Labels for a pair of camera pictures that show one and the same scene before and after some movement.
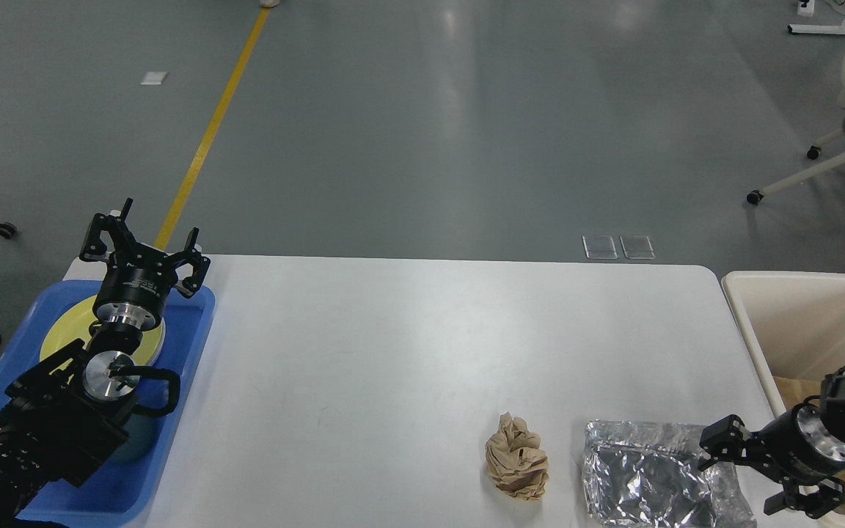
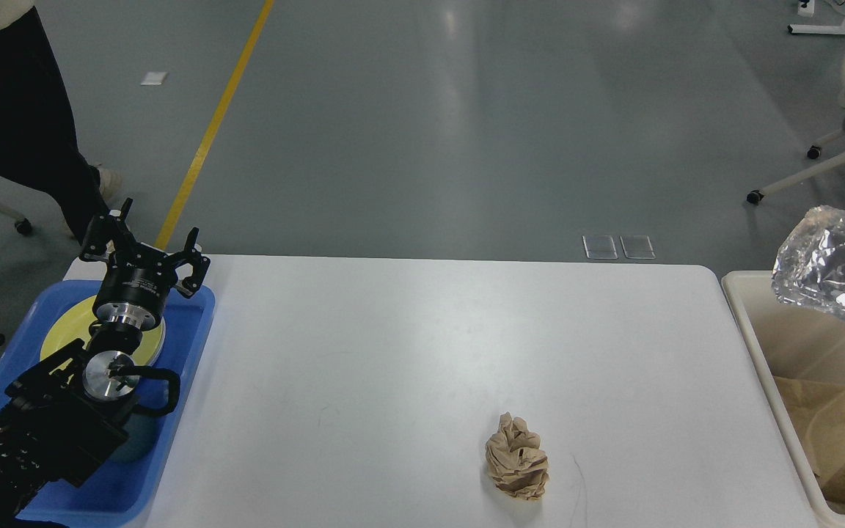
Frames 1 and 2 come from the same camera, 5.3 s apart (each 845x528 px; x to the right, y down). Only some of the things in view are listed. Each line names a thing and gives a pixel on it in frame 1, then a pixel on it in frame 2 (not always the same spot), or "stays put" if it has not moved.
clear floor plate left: (599, 247) stays put
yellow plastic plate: (72, 324) stays put
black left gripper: (136, 279) stays put
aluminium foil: (645, 474) -> (835, 261)
